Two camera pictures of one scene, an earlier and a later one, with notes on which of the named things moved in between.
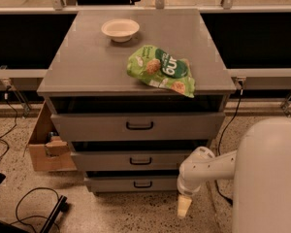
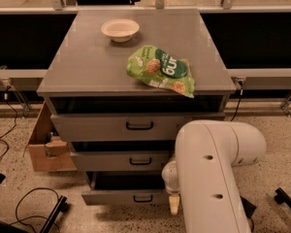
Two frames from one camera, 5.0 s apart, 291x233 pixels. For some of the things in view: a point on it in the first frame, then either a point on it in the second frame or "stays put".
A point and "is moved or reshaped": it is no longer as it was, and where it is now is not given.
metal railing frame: x=246 y=79 stays put
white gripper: x=186 y=189 -> x=170 y=179
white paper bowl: x=120 y=29 stays put
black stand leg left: x=61 y=206 stays put
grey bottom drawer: x=131 y=184 is moved or reshaped
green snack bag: x=160 y=69 stays put
